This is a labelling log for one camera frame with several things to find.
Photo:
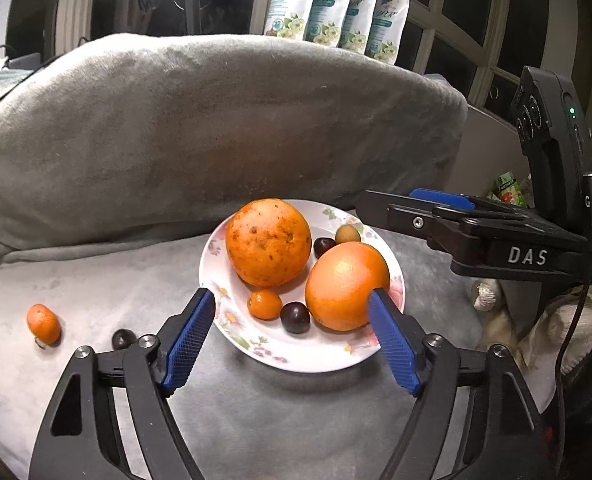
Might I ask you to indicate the small kumquat orange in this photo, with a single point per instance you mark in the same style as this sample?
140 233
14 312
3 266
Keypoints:
264 304

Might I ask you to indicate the small mandarin orange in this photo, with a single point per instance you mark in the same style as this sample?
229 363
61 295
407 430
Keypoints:
43 324

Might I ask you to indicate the dark plum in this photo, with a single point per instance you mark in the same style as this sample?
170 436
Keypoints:
295 318
123 339
322 245

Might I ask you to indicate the floral white plate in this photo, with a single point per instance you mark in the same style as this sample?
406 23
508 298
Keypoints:
317 351

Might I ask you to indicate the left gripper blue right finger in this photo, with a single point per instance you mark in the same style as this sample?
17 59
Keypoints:
401 340

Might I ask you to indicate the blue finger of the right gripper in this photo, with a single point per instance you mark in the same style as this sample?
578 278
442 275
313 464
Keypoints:
456 201

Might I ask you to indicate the smooth large orange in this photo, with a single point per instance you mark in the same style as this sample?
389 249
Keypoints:
339 285

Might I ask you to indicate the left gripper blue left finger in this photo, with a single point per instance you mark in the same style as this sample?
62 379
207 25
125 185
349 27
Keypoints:
180 340

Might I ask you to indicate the gloved right hand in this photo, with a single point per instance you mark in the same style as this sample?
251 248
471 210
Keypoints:
534 348

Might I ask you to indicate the speckled large orange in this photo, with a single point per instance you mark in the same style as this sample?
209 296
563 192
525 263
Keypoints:
268 242

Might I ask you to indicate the brown longan fruit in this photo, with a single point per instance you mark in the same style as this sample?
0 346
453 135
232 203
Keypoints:
347 233

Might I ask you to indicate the dark plum beside mandarin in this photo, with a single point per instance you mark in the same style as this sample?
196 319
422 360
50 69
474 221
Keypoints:
123 339

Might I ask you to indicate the grey sofa back cushion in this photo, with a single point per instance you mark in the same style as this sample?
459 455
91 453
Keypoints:
129 140

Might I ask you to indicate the dark plum on seat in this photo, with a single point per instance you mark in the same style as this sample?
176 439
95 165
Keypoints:
295 318

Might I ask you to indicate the black tracking camera mount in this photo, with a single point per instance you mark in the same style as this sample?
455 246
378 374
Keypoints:
555 138

